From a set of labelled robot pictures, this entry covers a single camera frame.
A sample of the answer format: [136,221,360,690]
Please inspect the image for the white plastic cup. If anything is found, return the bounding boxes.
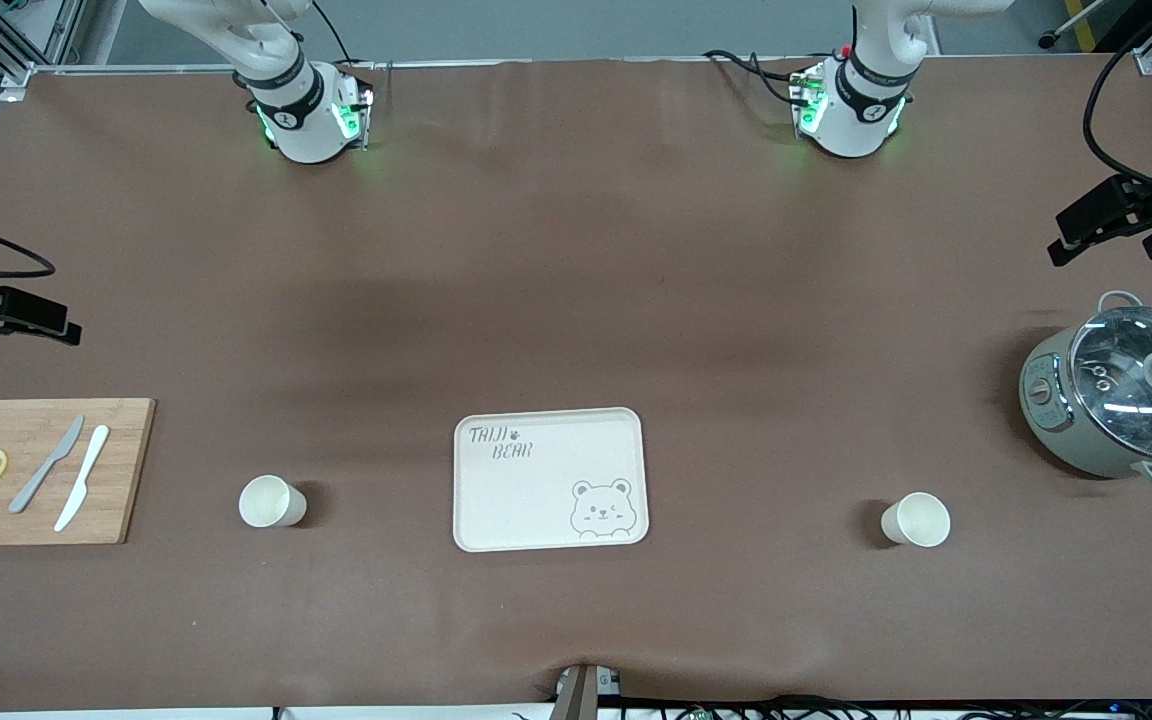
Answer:
[238,474,308,529]
[880,491,952,549]

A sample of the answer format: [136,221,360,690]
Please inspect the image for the glass pot lid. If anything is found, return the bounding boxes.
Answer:
[1069,306,1152,461]

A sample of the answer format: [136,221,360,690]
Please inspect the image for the brown table cover sheet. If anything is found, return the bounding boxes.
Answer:
[0,55,1152,713]

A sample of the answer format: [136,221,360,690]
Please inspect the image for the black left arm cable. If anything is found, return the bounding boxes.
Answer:
[1084,0,1152,206]

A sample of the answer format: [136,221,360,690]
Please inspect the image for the black base cable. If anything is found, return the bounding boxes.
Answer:
[703,48,809,109]
[276,0,355,69]

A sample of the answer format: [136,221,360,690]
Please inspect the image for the white plastic knife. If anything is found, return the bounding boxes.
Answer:
[53,425,111,533]

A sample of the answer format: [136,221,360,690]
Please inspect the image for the cream bear print tray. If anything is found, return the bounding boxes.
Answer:
[452,407,651,553]

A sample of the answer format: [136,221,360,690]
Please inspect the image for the black left base cable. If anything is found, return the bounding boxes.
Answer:
[703,48,809,109]

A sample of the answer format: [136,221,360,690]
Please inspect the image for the grey plastic knife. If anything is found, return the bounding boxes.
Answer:
[8,415,85,515]

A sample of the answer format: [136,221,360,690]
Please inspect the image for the grey-green electric pot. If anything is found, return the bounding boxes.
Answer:
[1019,290,1152,491]

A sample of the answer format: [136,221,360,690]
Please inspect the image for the grey table edge device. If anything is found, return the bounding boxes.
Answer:
[554,663,623,720]

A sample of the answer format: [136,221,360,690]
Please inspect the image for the black right base cable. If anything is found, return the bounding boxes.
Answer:
[276,0,355,69]

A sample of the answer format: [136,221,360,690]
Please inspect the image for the bamboo cutting board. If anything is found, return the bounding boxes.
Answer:
[0,398,157,547]

